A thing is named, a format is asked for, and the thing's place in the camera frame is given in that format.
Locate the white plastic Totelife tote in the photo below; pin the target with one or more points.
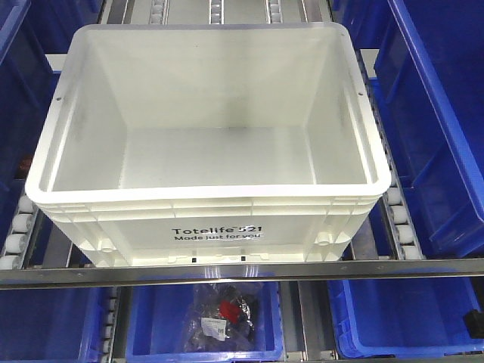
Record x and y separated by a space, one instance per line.
166 145

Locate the blue bin lower right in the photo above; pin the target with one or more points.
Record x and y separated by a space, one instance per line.
405 318

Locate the blue bin lower middle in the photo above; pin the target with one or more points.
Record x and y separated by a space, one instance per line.
157 319

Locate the blue bin lower left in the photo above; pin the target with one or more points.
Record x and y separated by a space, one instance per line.
53 325

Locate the roller track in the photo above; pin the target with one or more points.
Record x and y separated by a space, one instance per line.
20 231
400 229

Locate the left shelf front metal rail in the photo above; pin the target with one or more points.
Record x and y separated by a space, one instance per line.
43 278

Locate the left roller track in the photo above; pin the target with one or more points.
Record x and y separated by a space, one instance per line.
20 231

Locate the bag of parts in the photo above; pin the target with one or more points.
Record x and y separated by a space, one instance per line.
222 318

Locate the blue bin upper left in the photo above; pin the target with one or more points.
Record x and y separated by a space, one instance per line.
30 30

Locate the blue bin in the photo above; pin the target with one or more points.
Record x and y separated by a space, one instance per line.
30 30
157 319
429 92
53 325
405 318

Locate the blue bin upper right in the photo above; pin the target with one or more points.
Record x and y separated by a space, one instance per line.
429 92

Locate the right roller track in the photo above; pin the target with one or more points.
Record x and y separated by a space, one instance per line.
400 229

